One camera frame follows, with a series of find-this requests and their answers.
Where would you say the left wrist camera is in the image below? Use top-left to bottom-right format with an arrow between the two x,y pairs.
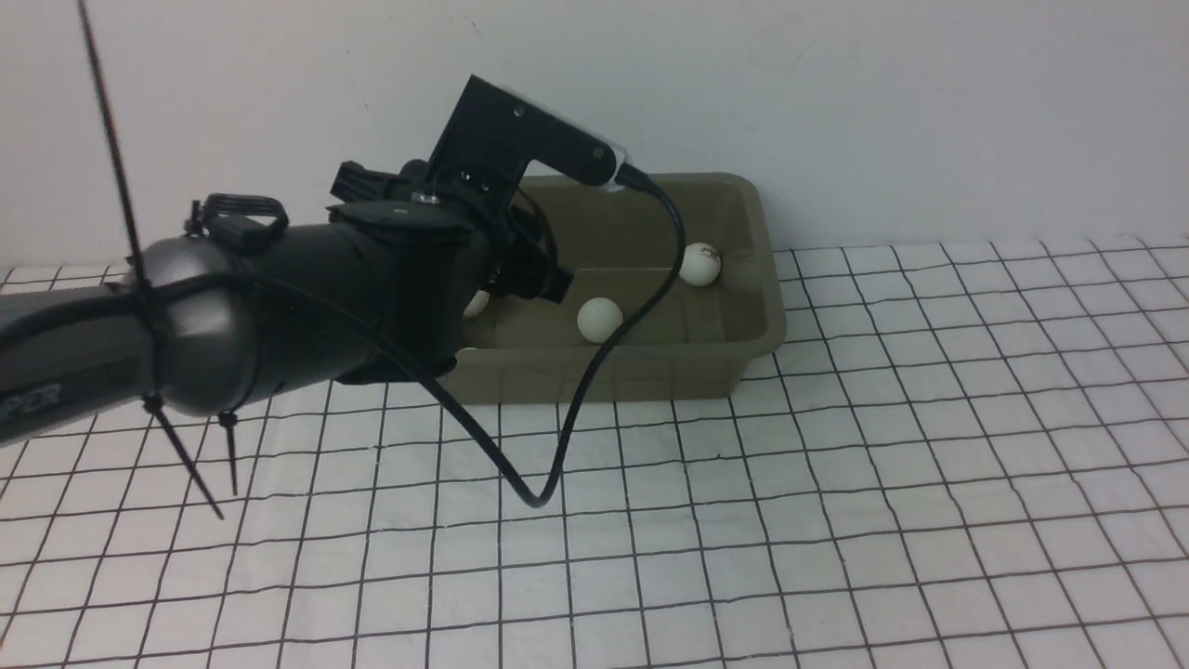
427,75 -> 629,208

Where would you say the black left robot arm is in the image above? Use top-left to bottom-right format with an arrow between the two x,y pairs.
4,160 -> 573,444

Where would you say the olive plastic bin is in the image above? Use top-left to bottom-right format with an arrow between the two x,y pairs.
440,173 -> 787,405

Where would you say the white grid tablecloth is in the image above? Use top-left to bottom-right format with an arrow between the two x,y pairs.
1,232 -> 1188,668

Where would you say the black left camera cable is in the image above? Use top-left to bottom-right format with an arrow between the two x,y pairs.
251,165 -> 688,509

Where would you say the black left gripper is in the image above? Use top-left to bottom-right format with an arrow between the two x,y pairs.
331,160 -> 574,377

